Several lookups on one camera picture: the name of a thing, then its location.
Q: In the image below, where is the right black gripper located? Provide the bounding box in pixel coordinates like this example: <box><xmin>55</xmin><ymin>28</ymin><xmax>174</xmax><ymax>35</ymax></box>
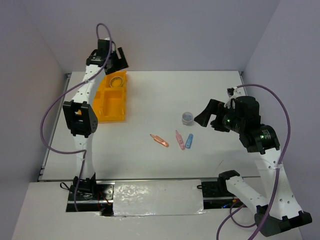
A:
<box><xmin>193</xmin><ymin>97</ymin><xmax>244</xmax><ymax>133</ymax></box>

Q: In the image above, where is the clear round pin jar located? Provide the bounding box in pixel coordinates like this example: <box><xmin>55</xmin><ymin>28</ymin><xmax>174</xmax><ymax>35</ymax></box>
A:
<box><xmin>181</xmin><ymin>111</ymin><xmax>194</xmax><ymax>126</ymax></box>

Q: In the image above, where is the beige masking tape roll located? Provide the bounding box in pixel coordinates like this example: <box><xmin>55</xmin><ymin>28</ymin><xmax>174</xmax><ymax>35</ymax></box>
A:
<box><xmin>109</xmin><ymin>76</ymin><xmax>124</xmax><ymax>88</ymax></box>

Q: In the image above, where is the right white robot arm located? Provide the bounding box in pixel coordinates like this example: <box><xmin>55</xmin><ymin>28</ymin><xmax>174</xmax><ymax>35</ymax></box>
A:
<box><xmin>194</xmin><ymin>96</ymin><xmax>312</xmax><ymax>237</ymax></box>

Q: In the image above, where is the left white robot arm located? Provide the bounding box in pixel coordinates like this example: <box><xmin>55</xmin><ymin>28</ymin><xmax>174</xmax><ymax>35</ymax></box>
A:
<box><xmin>62</xmin><ymin>38</ymin><xmax>128</xmax><ymax>200</ymax></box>

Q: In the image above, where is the yellow four-compartment tray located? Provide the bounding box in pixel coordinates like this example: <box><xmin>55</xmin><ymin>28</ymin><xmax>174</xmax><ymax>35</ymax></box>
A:
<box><xmin>93</xmin><ymin>71</ymin><xmax>127</xmax><ymax>123</ymax></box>

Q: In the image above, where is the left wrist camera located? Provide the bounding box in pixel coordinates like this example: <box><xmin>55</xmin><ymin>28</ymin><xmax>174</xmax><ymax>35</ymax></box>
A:
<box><xmin>97</xmin><ymin>38</ymin><xmax>110</xmax><ymax>51</ymax></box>

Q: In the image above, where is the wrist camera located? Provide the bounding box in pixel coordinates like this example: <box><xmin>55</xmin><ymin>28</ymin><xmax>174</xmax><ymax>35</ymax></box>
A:
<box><xmin>97</xmin><ymin>38</ymin><xmax>110</xmax><ymax>51</ymax></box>
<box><xmin>226</xmin><ymin>87</ymin><xmax>242</xmax><ymax>99</ymax></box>

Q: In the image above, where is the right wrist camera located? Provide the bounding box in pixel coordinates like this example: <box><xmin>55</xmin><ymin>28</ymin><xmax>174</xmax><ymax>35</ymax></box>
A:
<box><xmin>226</xmin><ymin>87</ymin><xmax>242</xmax><ymax>99</ymax></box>

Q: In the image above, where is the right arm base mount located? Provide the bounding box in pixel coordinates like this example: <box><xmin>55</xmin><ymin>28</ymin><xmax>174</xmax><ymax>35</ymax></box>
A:
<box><xmin>197</xmin><ymin>181</ymin><xmax>242</xmax><ymax>210</ymax></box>

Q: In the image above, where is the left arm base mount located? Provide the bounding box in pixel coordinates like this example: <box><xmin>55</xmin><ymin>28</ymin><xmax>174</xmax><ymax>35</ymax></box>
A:
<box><xmin>59</xmin><ymin>181</ymin><xmax>115</xmax><ymax>217</ymax></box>

